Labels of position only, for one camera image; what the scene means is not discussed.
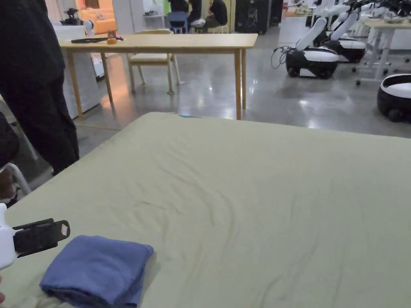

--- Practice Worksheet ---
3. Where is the black cabinet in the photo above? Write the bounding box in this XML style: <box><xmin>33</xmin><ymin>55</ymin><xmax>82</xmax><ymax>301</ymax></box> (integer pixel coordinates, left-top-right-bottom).
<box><xmin>234</xmin><ymin>0</ymin><xmax>283</xmax><ymax>34</ymax></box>

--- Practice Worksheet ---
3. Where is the long wooden table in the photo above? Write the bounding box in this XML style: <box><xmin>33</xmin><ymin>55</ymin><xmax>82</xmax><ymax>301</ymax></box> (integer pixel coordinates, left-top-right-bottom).
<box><xmin>59</xmin><ymin>30</ymin><xmax>259</xmax><ymax>121</ymax></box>

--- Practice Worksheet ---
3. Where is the white and black wheeled robot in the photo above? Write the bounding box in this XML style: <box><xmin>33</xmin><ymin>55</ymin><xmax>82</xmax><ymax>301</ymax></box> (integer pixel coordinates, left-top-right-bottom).
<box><xmin>324</xmin><ymin>4</ymin><xmax>367</xmax><ymax>64</ymax></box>
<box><xmin>271</xmin><ymin>17</ymin><xmax>340</xmax><ymax>80</ymax></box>
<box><xmin>377</xmin><ymin>73</ymin><xmax>411</xmax><ymax>123</ymax></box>

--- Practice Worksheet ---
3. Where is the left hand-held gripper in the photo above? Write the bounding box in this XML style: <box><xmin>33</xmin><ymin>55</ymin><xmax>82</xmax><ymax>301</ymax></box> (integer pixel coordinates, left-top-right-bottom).
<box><xmin>0</xmin><ymin>203</ymin><xmax>71</xmax><ymax>270</ymax></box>

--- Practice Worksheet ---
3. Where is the folded blue garment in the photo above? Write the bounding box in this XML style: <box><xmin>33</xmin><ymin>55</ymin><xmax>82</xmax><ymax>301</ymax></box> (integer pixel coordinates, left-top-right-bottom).
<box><xmin>39</xmin><ymin>235</ymin><xmax>155</xmax><ymax>308</ymax></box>

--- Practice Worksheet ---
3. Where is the white cabinet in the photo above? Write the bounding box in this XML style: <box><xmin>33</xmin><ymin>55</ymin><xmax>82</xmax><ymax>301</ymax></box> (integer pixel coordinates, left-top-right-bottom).
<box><xmin>52</xmin><ymin>25</ymin><xmax>101</xmax><ymax>120</ymax></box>

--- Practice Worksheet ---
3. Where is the orange sofa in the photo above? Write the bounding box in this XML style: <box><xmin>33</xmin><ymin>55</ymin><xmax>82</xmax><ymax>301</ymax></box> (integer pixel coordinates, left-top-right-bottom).
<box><xmin>75</xmin><ymin>0</ymin><xmax>116</xmax><ymax>35</ymax></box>

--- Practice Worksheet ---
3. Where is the white desk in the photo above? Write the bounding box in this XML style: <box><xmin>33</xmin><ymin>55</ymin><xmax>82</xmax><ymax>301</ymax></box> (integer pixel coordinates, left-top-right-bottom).
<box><xmin>352</xmin><ymin>16</ymin><xmax>411</xmax><ymax>87</ymax></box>

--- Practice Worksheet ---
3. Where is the blue plastic chair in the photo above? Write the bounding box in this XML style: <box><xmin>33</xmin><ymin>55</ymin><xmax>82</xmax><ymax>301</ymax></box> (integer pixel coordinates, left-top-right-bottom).
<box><xmin>168</xmin><ymin>12</ymin><xmax>189</xmax><ymax>35</ymax></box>

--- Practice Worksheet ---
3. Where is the group of people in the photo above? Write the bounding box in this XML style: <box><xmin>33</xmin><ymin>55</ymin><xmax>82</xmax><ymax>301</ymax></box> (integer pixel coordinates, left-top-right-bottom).
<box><xmin>168</xmin><ymin>0</ymin><xmax>229</xmax><ymax>34</ymax></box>

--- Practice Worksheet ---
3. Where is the white metal chair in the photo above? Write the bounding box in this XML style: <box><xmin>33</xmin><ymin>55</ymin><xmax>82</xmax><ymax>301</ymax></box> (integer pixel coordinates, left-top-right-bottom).
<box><xmin>0</xmin><ymin>162</ymin><xmax>32</xmax><ymax>209</ymax></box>

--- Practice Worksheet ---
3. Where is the beige wooden chair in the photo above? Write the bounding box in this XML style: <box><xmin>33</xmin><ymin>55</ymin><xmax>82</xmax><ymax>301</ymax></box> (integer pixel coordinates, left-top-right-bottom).
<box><xmin>127</xmin><ymin>29</ymin><xmax>182</xmax><ymax>95</ymax></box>

